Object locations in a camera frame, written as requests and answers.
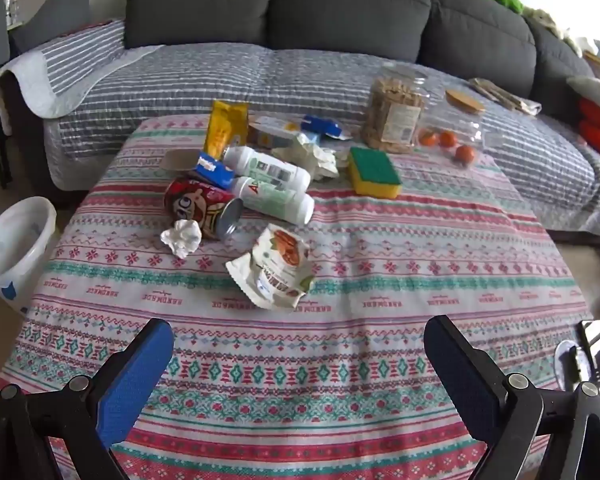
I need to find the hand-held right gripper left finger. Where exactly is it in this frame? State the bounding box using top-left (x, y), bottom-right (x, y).
top-left (0, 317), bottom-right (175, 480)

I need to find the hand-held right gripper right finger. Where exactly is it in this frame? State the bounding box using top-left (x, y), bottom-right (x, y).
top-left (424, 316), bottom-right (600, 480)

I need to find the white tissue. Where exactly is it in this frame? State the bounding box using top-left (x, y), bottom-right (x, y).
top-left (160, 220), bottom-right (202, 260)

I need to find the white bin with bag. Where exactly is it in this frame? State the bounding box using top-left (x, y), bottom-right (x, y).
top-left (0, 196), bottom-right (57, 312)

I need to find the white snack pouch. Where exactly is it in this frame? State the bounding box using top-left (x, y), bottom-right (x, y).
top-left (225, 223), bottom-right (316, 311)

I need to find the red printed can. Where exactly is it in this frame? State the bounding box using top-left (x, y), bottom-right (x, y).
top-left (164, 176), bottom-right (244, 241)

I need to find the cardboard tube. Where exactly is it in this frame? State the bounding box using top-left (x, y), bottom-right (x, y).
top-left (160, 150), bottom-right (203, 174)

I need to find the blue and white packet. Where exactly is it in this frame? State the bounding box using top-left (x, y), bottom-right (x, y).
top-left (195, 152), bottom-right (236, 189)

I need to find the white plastic bottle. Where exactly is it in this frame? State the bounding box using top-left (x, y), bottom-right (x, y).
top-left (222, 146), bottom-right (312, 192)
top-left (230, 176), bottom-right (315, 225)

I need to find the yellow snack bag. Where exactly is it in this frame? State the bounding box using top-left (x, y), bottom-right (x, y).
top-left (203, 100), bottom-right (250, 159)

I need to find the beige paper wrapper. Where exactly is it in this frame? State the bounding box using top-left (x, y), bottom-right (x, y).
top-left (272, 132), bottom-right (340, 181)

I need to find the patterned red green tablecloth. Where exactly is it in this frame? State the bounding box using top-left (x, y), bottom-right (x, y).
top-left (0, 112), bottom-right (600, 480)

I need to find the yellow green sponge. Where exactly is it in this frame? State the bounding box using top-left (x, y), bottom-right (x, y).
top-left (348, 146), bottom-right (402, 197)

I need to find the clear plastic box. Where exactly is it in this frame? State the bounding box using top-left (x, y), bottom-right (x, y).
top-left (414, 91), bottom-right (496, 167)

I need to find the clear jar of snacks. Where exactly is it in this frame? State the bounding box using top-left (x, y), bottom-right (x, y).
top-left (361, 62), bottom-right (429, 155)

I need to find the round cork lid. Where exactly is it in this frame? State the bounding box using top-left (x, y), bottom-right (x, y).
top-left (445, 89), bottom-right (486, 114)

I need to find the light blue drink carton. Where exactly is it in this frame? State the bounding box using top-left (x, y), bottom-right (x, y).
top-left (247, 116), bottom-right (301, 149)

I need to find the folded paper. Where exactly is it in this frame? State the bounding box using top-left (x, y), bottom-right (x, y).
top-left (467, 77), bottom-right (543, 117)

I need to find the blue and white small box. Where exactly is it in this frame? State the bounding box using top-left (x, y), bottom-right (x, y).
top-left (301, 115), bottom-right (352, 140)

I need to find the white pillow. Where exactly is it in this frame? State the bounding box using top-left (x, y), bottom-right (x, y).
top-left (566, 75), bottom-right (600, 121)

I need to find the grey sofa with quilt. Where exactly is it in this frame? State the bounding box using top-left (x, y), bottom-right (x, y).
top-left (0, 19), bottom-right (600, 237)

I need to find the pale plush toy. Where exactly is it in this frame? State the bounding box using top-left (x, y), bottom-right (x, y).
top-left (522, 5), bottom-right (581, 56)

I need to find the grey fabric sofa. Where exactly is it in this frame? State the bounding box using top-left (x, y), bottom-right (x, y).
top-left (0, 0), bottom-right (600, 241)

